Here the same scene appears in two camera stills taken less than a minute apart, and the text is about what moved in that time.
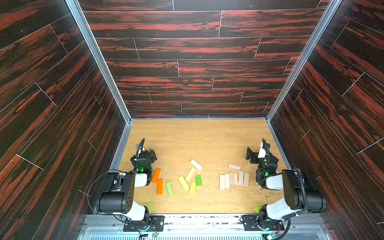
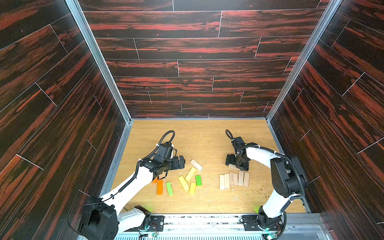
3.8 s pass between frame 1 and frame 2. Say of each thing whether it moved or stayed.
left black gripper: moved
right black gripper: moved
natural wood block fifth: stayed
